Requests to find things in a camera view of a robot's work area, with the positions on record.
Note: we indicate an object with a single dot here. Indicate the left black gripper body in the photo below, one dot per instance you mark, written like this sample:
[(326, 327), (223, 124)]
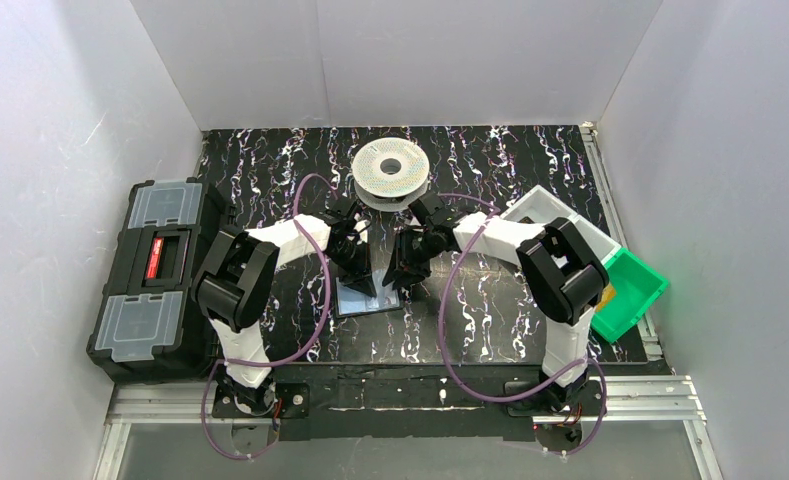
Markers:
[(353, 252)]

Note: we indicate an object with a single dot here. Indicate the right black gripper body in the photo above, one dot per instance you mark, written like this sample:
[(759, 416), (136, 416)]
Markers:
[(408, 254)]

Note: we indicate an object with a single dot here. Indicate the black plastic toolbox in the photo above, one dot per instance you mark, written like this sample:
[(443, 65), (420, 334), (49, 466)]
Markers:
[(149, 330)]

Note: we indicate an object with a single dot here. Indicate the yellow orange credit card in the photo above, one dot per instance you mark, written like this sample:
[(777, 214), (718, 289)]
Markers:
[(608, 294)]

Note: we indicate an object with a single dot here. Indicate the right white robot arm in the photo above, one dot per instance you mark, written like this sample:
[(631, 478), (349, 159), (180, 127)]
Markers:
[(564, 276)]

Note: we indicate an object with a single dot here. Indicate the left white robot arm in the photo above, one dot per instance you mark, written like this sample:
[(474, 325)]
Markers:
[(233, 286)]

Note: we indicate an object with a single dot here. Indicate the white filament spool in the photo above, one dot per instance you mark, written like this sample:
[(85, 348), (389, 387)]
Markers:
[(390, 173)]

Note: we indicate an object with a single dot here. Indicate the white plastic bin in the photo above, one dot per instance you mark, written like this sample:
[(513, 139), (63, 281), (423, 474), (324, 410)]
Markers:
[(541, 206)]

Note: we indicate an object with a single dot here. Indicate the green plastic bin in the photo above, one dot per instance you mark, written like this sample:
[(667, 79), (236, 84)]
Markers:
[(636, 287)]

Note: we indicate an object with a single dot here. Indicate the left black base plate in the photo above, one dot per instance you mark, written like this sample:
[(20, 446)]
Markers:
[(274, 400)]

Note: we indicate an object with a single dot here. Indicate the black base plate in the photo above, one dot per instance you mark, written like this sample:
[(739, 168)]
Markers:
[(274, 400), (583, 399)]

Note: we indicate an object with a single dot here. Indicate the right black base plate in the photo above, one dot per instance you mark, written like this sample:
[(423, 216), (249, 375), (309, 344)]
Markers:
[(583, 399)]

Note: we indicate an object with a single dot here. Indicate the aluminium frame rail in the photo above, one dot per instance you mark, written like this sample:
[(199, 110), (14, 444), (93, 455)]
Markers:
[(630, 398)]

